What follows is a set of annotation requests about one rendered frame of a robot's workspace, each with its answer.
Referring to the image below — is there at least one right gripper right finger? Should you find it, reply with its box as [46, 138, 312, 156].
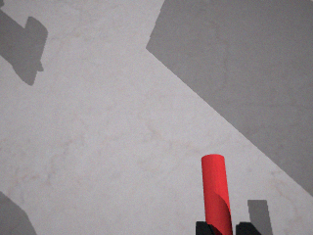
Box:
[236, 222, 261, 235]

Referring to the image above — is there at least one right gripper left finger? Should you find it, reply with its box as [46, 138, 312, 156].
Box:
[196, 221, 215, 235]

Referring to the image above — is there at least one red cylinder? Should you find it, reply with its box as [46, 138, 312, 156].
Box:
[201, 154, 233, 235]

